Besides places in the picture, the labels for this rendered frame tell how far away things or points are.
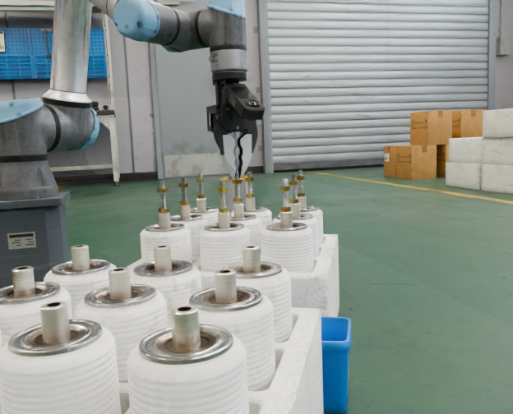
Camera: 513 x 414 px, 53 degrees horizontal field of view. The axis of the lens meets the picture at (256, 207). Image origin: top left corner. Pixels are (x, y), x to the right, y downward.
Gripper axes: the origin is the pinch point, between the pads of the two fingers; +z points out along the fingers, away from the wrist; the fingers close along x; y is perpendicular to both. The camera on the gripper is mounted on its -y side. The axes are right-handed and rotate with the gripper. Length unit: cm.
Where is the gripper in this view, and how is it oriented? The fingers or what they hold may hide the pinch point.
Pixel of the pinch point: (238, 172)
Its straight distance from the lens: 107.5
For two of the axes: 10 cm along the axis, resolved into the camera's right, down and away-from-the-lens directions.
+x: -9.0, 0.9, -4.3
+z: 0.4, 9.9, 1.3
